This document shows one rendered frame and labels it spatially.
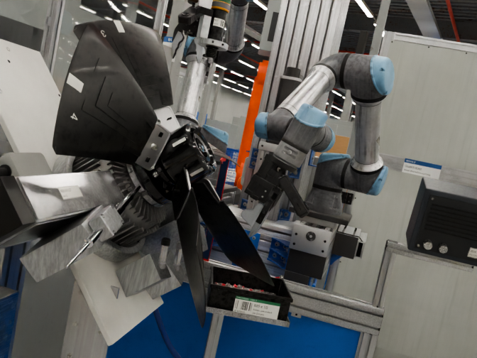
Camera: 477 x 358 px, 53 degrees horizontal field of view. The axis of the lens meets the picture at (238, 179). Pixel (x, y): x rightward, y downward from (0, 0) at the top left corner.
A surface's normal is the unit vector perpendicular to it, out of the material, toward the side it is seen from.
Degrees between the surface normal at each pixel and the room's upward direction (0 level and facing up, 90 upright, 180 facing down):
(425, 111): 90
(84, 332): 90
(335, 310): 90
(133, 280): 84
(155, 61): 52
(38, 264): 102
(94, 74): 79
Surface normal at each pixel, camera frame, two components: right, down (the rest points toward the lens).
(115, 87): 0.88, 0.08
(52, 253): -0.08, 0.29
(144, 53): 0.54, -0.43
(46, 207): 0.86, -0.46
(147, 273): -0.28, -0.07
